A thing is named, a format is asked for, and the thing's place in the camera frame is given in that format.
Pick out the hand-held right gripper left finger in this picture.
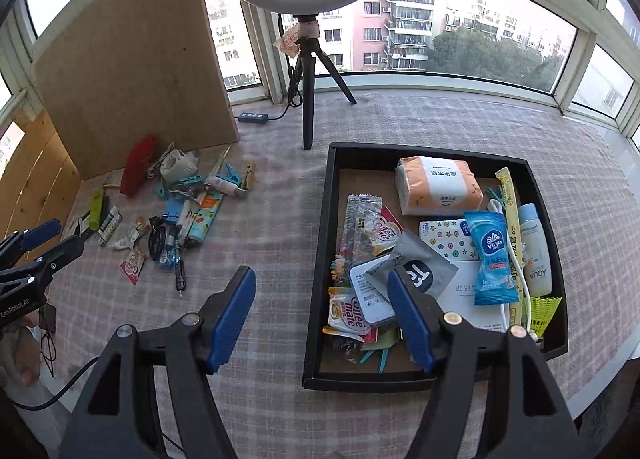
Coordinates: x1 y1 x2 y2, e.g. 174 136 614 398
57 266 257 459

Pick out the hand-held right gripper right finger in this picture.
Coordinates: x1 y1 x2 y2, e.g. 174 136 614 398
387 266 581 459

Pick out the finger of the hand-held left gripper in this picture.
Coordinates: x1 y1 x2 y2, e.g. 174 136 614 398
0 219 62 262
0 237 85 290

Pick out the green sachet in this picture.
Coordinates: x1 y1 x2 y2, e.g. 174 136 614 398
367 328 403 352

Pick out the coffee creamer sachet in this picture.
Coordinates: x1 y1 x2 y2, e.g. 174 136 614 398
322 287 378 344
376 206 405 254
119 247 147 286

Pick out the grey sachet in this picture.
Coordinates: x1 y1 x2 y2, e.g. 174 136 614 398
364 228 460 300

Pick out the black tray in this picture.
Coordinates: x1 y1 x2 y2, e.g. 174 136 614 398
302 142 569 394

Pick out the colourful hair clip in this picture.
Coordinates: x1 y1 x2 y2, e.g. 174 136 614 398
329 255 351 286

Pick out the star dotted tissue pack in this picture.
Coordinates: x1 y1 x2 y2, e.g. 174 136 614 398
419 219 480 261

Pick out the blue wet wipes pack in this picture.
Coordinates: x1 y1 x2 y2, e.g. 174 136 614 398
464 210 521 306

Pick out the clear foil packet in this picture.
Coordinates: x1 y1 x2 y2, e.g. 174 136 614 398
340 194 383 285

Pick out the yellow shuttlecock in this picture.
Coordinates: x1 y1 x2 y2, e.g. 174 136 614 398
525 295 563 337

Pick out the orange green tissue pack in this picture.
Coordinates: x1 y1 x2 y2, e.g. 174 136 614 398
395 156 485 216

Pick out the white sunscreen bottle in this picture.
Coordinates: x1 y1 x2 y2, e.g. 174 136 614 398
517 202 553 297

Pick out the long yellow packet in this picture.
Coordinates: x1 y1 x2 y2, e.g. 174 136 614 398
495 166 532 335

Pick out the person's left hand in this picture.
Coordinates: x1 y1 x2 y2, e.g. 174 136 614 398
0 324 43 387

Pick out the white power strip with charger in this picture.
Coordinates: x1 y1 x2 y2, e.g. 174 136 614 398
12 331 101 410

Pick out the green plastic bottle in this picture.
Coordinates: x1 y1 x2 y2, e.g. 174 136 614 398
89 188 106 231

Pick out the wooden plank board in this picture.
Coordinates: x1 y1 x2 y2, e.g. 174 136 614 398
0 109 82 240

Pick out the black pen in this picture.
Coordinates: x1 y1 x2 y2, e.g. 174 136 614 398
172 259 188 296

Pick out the white printed sachet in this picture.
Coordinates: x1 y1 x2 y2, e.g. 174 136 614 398
112 219 151 251

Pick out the pink checked tablecloth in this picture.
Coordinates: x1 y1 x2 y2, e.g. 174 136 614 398
10 89 640 459

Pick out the teal orange-print tube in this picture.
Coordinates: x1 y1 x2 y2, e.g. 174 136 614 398
189 190 224 243

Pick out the red pouch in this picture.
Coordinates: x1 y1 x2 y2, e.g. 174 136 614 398
120 135 160 198

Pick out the pink white tube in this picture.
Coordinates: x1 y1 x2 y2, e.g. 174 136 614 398
204 174 249 198

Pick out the white charger plug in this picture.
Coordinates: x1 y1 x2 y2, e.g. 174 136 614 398
160 149 200 183

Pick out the blue round-end clothes peg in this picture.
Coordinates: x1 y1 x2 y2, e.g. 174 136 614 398
212 162 244 188

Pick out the green chopstick sleeve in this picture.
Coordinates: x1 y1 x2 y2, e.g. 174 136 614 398
209 145 233 180

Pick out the brown cardboard board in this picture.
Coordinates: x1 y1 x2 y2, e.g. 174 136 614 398
31 0 242 183

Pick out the black coiled cable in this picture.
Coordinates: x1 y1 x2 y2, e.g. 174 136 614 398
147 216 172 261

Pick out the black controller cable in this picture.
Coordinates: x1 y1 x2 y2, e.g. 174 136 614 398
267 64 303 122

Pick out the white window frame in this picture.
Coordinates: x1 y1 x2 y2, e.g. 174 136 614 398
0 0 640 150

